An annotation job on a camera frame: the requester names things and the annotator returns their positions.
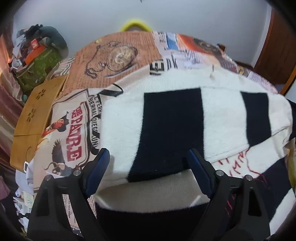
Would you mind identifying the black white striped sweater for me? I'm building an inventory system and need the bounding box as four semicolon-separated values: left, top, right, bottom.
95;68;295;240

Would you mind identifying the pile of papers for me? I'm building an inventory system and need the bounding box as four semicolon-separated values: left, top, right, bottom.
13;161;34;232

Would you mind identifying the newspaper print bed blanket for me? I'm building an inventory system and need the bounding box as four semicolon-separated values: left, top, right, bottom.
33;31;280;239

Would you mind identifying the wooden lap desk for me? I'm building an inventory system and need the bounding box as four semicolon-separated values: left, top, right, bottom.
10;74;68;172

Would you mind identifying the striped red orange curtain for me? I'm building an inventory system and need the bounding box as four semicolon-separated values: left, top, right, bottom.
1;35;23;170

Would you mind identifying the green patterned storage basket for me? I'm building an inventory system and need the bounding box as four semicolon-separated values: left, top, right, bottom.
16;47;62;92

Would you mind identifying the brown wooden door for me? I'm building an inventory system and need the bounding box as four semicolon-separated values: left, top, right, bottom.
254;9;295;84

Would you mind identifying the orange box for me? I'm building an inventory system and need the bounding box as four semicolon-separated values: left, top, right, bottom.
25;45;46;65

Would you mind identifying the grey plush toy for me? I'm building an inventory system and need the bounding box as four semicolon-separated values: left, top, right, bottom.
40;26;69;59

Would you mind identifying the yellow foam bed rail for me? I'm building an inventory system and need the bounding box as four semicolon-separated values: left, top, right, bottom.
120;19;152;32

